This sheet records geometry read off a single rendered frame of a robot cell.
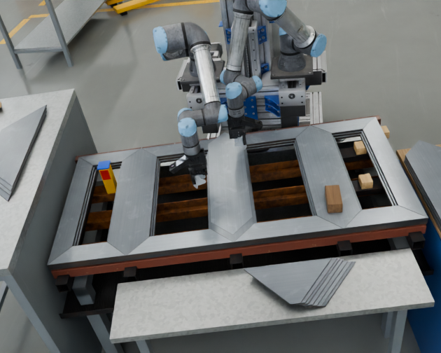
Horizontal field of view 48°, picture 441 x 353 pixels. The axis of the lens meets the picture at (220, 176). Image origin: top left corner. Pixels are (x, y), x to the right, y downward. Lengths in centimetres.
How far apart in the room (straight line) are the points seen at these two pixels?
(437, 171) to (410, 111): 197
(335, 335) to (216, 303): 95
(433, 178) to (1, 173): 189
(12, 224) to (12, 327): 121
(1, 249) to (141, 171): 78
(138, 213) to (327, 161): 90
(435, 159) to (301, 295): 93
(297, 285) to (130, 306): 66
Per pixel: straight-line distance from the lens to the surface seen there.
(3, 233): 212
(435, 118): 425
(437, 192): 226
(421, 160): 242
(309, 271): 199
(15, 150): 254
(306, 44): 253
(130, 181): 245
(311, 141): 250
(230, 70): 242
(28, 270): 212
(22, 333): 319
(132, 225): 221
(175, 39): 229
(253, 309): 194
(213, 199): 223
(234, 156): 245
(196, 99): 271
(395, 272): 206
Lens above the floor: 233
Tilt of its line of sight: 39 degrees down
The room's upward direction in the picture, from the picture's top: 10 degrees counter-clockwise
